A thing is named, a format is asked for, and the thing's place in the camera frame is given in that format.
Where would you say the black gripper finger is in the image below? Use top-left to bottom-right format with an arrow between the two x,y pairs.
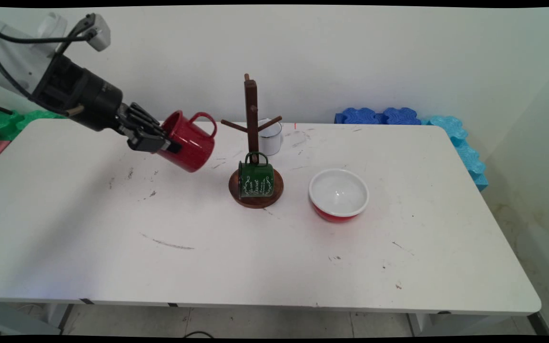
128,129 -> 183,154
122,102 -> 165,137

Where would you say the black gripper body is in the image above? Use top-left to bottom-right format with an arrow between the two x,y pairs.
31,54 -> 131,132

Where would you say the red enamel mug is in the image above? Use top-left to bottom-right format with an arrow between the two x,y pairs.
157,111 -> 218,173

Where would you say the green foam mat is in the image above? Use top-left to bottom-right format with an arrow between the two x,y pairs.
0,110 -> 65,141

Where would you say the brown wooden mug tree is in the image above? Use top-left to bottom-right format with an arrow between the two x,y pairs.
220,74 -> 285,209

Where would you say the green enamel mug white print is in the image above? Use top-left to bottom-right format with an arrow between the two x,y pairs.
238,151 -> 275,199

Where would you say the red bowl white inside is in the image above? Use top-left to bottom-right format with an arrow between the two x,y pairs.
308,168 -> 370,223

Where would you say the dark blue foam mat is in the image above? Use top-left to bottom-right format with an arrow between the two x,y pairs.
335,107 -> 422,125

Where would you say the light blue foam mat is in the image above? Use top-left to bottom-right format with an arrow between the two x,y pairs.
421,115 -> 488,192

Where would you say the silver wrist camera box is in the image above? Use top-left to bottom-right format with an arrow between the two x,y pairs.
83,13 -> 112,52

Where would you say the black camera cable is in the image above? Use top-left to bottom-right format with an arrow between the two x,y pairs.
0,18 -> 99,44

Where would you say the grey table leg frame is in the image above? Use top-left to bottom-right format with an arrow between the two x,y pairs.
408,312 -> 549,336

